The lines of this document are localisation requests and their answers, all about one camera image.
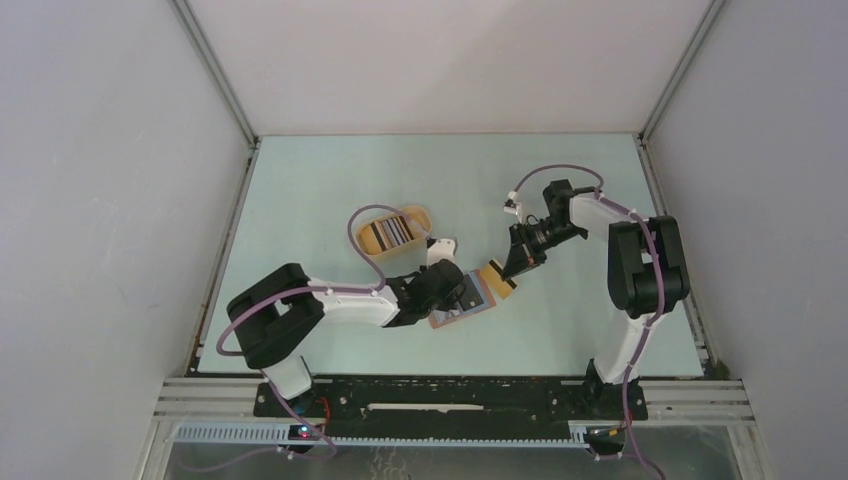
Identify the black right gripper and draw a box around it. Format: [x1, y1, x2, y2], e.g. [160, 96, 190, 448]
[502, 218, 585, 280]

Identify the yellow credit card black stripe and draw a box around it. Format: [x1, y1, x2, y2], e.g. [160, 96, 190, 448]
[480, 258, 517, 300]

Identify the silver VIP credit card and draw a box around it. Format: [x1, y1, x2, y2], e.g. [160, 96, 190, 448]
[431, 309, 463, 328]

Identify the pink leather card holder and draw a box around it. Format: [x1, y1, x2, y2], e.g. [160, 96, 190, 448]
[428, 269, 498, 329]

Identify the beige oval card tray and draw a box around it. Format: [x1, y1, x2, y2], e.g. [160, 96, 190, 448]
[353, 205, 432, 262]

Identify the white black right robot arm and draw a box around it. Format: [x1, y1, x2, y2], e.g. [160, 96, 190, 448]
[500, 180, 691, 418]

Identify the stack of grey cards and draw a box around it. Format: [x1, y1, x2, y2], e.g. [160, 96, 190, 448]
[366, 215, 416, 252]

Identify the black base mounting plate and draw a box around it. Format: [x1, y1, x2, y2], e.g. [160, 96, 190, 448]
[292, 375, 648, 441]

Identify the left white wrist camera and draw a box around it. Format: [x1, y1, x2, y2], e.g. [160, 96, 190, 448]
[425, 237, 458, 267]

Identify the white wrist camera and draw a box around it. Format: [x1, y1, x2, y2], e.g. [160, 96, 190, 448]
[425, 237, 458, 267]
[503, 190, 525, 223]

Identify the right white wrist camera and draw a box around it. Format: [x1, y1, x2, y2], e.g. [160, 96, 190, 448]
[503, 190, 525, 223]

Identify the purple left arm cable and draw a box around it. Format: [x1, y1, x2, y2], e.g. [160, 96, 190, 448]
[175, 203, 435, 474]

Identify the aluminium frame rail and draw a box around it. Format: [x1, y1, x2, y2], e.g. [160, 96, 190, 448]
[154, 376, 754, 426]

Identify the white perforated cable duct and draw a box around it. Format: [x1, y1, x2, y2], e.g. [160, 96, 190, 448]
[173, 423, 591, 448]

